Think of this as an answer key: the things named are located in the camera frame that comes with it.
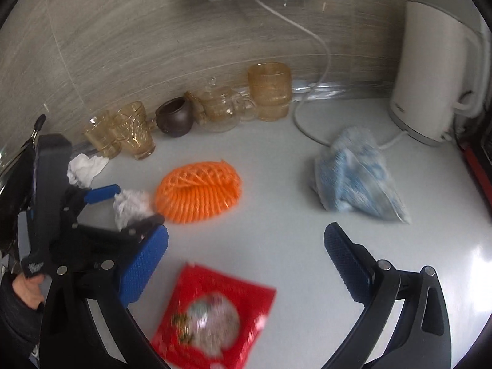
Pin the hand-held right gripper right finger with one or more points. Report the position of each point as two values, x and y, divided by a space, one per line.
346 263

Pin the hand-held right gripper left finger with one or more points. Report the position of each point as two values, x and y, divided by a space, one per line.
144 267

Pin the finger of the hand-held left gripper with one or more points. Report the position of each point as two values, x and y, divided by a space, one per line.
102 194
144 225

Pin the white tissue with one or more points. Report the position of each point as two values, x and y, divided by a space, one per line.
86 169
130 204

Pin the person's left forearm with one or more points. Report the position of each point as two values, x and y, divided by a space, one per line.
15 328

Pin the person's left hand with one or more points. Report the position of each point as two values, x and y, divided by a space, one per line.
27 290

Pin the amber glass cup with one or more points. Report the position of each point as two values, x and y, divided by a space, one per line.
98 134
134 134

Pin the orange foam fruit net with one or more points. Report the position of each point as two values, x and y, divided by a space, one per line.
200 192

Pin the black wok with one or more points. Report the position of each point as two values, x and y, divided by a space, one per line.
38 122

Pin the blue patterned plastic bag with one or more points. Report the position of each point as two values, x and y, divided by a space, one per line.
357 176

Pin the red snack packet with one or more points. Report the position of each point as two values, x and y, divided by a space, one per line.
215 319

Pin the brown clay pot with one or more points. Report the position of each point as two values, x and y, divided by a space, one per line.
175 118

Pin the clear glass teapot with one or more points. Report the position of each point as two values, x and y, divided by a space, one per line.
223 108

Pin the amber ribbed glass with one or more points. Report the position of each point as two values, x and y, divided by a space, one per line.
269 90

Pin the white electric kettle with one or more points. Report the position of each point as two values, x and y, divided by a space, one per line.
430 73

